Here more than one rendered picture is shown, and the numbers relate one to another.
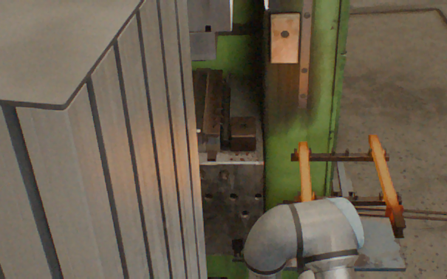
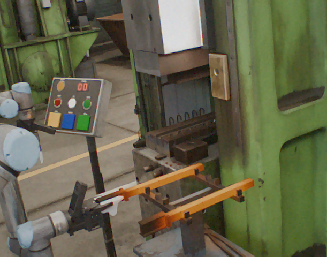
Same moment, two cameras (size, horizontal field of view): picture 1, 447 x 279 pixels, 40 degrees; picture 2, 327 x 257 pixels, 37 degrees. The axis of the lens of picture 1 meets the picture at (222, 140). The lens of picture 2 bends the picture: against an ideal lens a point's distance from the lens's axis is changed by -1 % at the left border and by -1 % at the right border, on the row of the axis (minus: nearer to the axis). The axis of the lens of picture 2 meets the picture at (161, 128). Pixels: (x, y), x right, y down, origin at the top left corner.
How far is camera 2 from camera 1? 1.77 m
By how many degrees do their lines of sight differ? 52
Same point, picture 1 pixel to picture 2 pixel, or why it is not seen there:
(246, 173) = not seen: hidden behind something
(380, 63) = not seen: outside the picture
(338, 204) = (13, 129)
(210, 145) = (165, 150)
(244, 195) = (172, 198)
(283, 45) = (217, 81)
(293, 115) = (233, 152)
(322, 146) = (256, 193)
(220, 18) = (159, 42)
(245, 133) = (183, 147)
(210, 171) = (154, 167)
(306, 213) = not seen: outside the picture
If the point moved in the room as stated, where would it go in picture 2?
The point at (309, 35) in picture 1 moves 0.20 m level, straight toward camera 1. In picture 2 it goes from (235, 77) to (188, 88)
